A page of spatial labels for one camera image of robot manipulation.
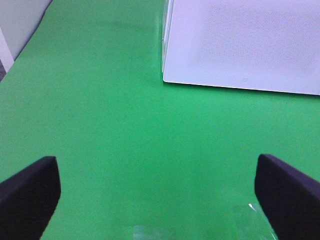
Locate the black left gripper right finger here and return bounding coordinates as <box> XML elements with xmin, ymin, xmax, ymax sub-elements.
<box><xmin>254</xmin><ymin>154</ymin><xmax>320</xmax><ymax>240</ymax></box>

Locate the white microwave oven body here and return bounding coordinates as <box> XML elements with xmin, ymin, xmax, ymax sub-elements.
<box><xmin>161</xmin><ymin>0</ymin><xmax>320</xmax><ymax>96</ymax></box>

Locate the clear tape strip on table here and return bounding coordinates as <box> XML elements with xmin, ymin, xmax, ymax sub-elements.
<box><xmin>232</xmin><ymin>203</ymin><xmax>278</xmax><ymax>240</ymax></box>

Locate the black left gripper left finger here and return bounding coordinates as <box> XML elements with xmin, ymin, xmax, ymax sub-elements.
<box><xmin>0</xmin><ymin>156</ymin><xmax>61</xmax><ymax>240</ymax></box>

